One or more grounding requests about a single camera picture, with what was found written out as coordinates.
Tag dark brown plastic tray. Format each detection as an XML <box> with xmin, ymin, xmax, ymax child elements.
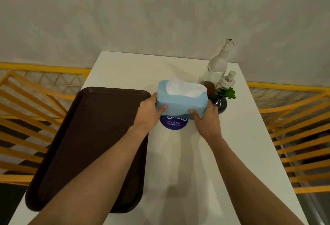
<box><xmin>25</xmin><ymin>87</ymin><xmax>152</xmax><ymax>213</ymax></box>

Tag brown round ornament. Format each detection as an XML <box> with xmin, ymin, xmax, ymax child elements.
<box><xmin>202</xmin><ymin>81</ymin><xmax>215</xmax><ymax>96</ymax></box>

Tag clear spray bottle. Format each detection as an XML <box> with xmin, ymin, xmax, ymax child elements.
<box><xmin>201</xmin><ymin>39</ymin><xmax>235</xmax><ymax>86</ymax></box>

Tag green artificial plant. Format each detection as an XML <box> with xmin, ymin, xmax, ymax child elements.
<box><xmin>217</xmin><ymin>87</ymin><xmax>237</xmax><ymax>100</ymax></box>

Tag white tissue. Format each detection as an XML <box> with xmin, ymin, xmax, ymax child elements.
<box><xmin>166</xmin><ymin>79</ymin><xmax>206</xmax><ymax>98</ymax></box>

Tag person's left forearm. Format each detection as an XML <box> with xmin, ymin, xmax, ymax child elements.
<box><xmin>27</xmin><ymin>125</ymin><xmax>150</xmax><ymax>225</ymax></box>

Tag person's right forearm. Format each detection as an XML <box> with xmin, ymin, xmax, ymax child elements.
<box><xmin>206</xmin><ymin>136</ymin><xmax>307</xmax><ymax>225</ymax></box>

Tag yellow metal railing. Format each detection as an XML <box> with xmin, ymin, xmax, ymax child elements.
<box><xmin>0</xmin><ymin>62</ymin><xmax>330</xmax><ymax>194</ymax></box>

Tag small white pump bottle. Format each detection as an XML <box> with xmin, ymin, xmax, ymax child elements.
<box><xmin>218</xmin><ymin>71</ymin><xmax>237</xmax><ymax>90</ymax></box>

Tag dark round vase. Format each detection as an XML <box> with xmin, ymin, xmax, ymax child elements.
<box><xmin>208</xmin><ymin>93</ymin><xmax>228</xmax><ymax>115</ymax></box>

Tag round purple sticker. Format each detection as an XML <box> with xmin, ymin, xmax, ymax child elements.
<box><xmin>159</xmin><ymin>115</ymin><xmax>190</xmax><ymax>131</ymax></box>

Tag person's right hand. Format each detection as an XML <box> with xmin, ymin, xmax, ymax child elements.
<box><xmin>188</xmin><ymin>100</ymin><xmax>223</xmax><ymax>142</ymax></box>

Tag blue tissue box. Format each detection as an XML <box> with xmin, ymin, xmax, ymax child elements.
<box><xmin>155</xmin><ymin>79</ymin><xmax>208</xmax><ymax>120</ymax></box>

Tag person's left hand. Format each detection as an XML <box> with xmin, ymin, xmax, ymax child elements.
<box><xmin>133</xmin><ymin>92</ymin><xmax>169</xmax><ymax>134</ymax></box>

